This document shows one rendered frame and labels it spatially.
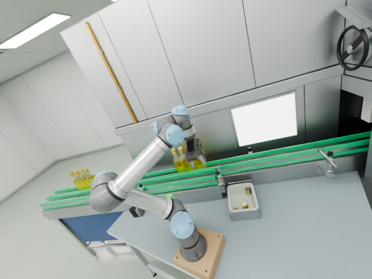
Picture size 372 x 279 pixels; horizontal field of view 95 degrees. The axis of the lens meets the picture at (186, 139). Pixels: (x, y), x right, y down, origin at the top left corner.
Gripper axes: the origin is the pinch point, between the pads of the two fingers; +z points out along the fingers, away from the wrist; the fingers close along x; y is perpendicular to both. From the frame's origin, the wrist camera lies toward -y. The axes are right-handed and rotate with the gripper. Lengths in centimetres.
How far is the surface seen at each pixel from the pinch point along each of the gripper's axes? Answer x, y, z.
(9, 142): 590, 269, -5
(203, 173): 6.1, 23.7, 23.9
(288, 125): -58, 42, 10
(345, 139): -88, 33, 24
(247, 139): -30, 42, 14
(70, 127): 445, 340, 20
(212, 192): 1.7, 14.5, 34.6
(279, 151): -49, 33, 23
